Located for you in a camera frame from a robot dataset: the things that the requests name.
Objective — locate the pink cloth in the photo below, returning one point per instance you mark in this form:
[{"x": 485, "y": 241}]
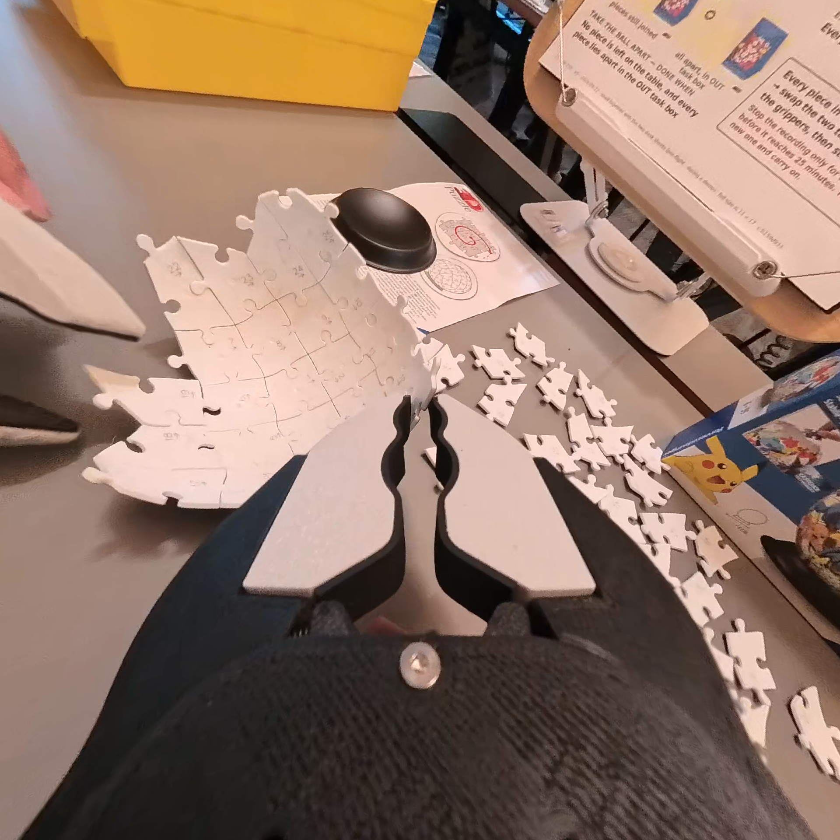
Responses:
[{"x": 19, "y": 177}]

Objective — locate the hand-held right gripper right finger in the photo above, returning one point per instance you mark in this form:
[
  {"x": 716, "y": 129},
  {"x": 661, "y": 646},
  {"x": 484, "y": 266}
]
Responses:
[{"x": 512, "y": 525}]

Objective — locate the blue puzzle ball box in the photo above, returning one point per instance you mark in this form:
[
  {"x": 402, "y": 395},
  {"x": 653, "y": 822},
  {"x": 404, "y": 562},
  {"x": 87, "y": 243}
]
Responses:
[{"x": 754, "y": 472}]

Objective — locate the black round ball stand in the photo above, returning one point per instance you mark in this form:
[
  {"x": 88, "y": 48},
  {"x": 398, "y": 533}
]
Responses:
[{"x": 387, "y": 229}]

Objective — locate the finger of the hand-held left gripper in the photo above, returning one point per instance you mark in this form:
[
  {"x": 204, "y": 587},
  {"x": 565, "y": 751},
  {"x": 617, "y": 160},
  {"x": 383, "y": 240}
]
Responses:
[
  {"x": 33, "y": 426},
  {"x": 59, "y": 275}
]

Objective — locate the folded puzzle instruction leaflet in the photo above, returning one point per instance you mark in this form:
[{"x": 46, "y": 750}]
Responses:
[{"x": 499, "y": 282}]

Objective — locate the partly built white puzzle ball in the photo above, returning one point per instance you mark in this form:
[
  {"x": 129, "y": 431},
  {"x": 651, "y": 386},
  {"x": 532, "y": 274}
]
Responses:
[{"x": 262, "y": 341}]

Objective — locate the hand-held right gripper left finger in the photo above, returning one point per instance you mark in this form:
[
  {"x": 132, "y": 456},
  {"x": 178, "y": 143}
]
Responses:
[{"x": 321, "y": 525}]

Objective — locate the printed task instruction sheet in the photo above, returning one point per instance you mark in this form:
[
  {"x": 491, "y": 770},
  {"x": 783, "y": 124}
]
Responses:
[{"x": 722, "y": 98}]

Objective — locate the single white puzzle piece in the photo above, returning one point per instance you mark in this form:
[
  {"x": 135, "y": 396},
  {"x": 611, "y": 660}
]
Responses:
[{"x": 817, "y": 735}]

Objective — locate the pile of puzzle pieces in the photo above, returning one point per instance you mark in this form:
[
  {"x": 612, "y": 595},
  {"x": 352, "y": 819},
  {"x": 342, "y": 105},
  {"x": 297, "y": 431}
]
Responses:
[{"x": 604, "y": 446}]

